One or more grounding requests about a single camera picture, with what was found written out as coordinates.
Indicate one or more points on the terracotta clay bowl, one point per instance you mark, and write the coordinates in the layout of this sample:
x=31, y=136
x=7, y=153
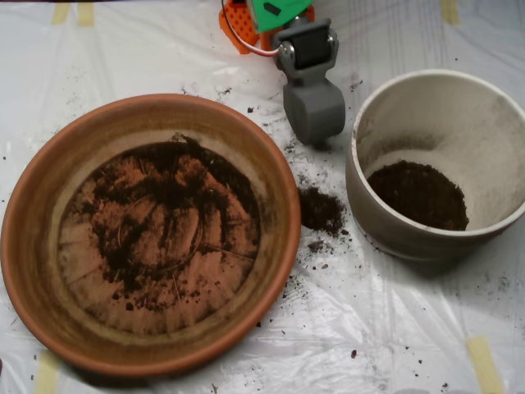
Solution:
x=33, y=287

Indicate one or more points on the beige masking tape strip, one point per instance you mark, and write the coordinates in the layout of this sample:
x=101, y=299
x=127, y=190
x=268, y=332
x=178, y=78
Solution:
x=486, y=365
x=60, y=14
x=86, y=15
x=450, y=11
x=47, y=375

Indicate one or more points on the white ceramic pot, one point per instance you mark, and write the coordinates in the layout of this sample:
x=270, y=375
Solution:
x=410, y=242

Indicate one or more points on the dark soil heap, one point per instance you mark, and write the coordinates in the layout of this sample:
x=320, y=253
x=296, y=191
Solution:
x=188, y=172

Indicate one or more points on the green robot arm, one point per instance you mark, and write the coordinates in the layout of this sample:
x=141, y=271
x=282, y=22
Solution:
x=279, y=12

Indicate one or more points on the grey gripper black servo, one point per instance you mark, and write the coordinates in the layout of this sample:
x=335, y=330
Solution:
x=315, y=110

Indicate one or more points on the spilled soil pile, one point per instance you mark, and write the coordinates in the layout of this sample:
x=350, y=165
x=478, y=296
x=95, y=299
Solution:
x=322, y=211

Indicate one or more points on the clear plastic cover sheet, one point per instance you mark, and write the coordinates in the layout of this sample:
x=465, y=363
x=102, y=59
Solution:
x=369, y=308

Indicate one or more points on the orange green robot base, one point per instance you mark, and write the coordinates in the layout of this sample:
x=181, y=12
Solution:
x=238, y=28

